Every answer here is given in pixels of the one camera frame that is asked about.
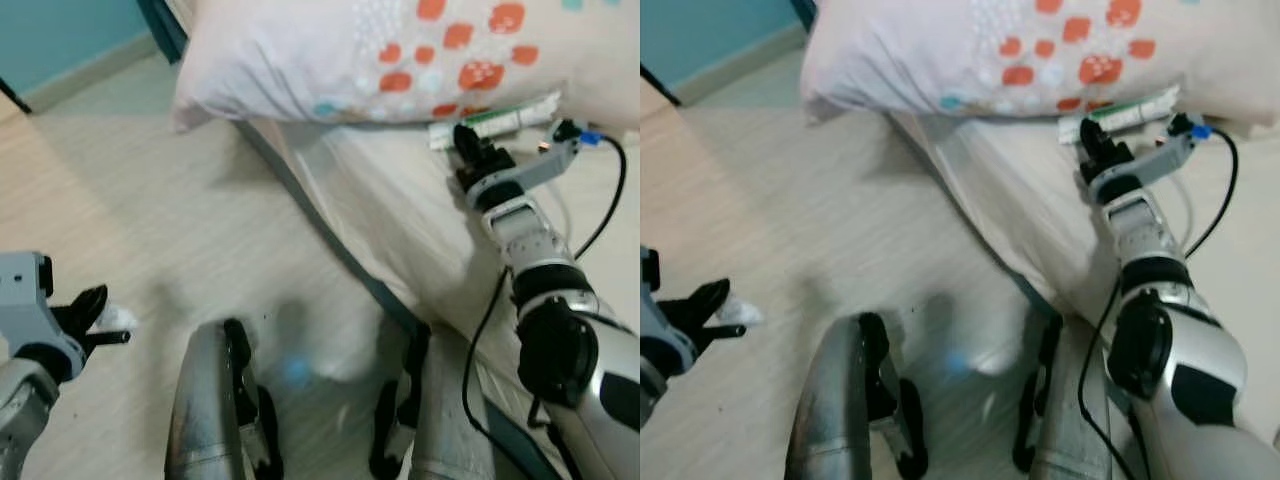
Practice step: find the grey right robot leg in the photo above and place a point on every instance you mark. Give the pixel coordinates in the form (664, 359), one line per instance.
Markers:
(445, 420)
(1070, 420)

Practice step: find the grey robot leg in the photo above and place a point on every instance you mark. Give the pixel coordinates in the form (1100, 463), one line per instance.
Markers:
(835, 410)
(1070, 420)
(205, 410)
(445, 420)

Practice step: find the cream sheeted bed mattress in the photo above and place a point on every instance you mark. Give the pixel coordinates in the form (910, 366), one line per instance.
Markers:
(400, 200)
(1040, 200)

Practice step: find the pink pillow with coloured dots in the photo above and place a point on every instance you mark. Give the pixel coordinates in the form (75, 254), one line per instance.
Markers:
(300, 60)
(920, 60)

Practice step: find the white tissue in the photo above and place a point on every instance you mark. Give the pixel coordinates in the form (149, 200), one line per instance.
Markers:
(745, 312)
(122, 318)

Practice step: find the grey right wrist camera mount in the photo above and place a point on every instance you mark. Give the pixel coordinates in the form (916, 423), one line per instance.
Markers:
(545, 165)
(1165, 160)

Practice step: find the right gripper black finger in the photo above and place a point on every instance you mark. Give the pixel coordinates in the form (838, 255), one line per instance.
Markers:
(490, 152)
(1116, 152)
(1092, 140)
(463, 140)

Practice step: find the white and green tube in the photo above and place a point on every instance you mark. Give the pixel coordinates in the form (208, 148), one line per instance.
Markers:
(1135, 112)
(510, 118)

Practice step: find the grey left robot leg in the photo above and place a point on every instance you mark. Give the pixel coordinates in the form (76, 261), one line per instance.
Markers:
(205, 410)
(835, 410)

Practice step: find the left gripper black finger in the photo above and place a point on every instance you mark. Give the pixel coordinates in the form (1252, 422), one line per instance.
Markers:
(728, 332)
(90, 300)
(712, 296)
(110, 340)

